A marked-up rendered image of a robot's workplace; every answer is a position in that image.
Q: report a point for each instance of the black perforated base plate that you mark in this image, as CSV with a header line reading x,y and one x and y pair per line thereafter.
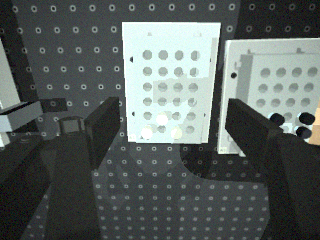
x,y
68,54

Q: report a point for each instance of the white block with round holes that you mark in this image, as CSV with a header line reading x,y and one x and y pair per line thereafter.
x,y
162,83
279,91

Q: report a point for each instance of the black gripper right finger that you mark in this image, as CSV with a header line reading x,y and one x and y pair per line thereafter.
x,y
292,166

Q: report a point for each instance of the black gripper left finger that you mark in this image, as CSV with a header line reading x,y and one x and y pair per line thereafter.
x,y
28,166

